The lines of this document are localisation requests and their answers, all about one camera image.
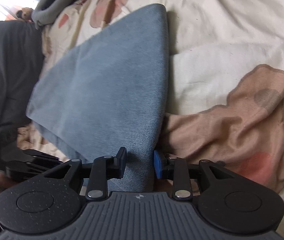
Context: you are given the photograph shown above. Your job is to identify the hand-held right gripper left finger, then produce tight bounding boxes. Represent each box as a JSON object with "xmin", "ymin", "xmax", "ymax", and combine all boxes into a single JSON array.
[{"xmin": 43, "ymin": 147, "xmax": 128, "ymax": 202}]

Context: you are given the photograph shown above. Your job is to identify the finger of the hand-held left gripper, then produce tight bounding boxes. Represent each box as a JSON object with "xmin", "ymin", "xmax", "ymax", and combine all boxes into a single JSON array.
[
  {"xmin": 22, "ymin": 149, "xmax": 66, "ymax": 167},
  {"xmin": 5, "ymin": 160, "xmax": 60, "ymax": 182}
]

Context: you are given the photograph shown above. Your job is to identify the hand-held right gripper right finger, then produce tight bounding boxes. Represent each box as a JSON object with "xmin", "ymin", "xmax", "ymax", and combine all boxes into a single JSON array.
[{"xmin": 153, "ymin": 150, "xmax": 232, "ymax": 202}]

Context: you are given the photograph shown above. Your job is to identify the light blue jeans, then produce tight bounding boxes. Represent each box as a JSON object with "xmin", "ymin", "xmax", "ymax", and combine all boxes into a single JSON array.
[{"xmin": 26, "ymin": 4, "xmax": 171, "ymax": 193}]

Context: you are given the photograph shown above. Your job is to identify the brown teddy bear toy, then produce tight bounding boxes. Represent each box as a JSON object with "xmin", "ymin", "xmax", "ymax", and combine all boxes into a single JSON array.
[{"xmin": 16, "ymin": 7, "xmax": 34, "ymax": 22}]

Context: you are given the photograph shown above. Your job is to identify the cream bear print blanket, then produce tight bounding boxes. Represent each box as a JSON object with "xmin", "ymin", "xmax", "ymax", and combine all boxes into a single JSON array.
[{"xmin": 16, "ymin": 0, "xmax": 284, "ymax": 200}]

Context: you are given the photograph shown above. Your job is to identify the grey neck pillow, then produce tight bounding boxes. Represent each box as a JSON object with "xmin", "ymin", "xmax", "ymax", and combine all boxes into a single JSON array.
[{"xmin": 31, "ymin": 0, "xmax": 76, "ymax": 29}]

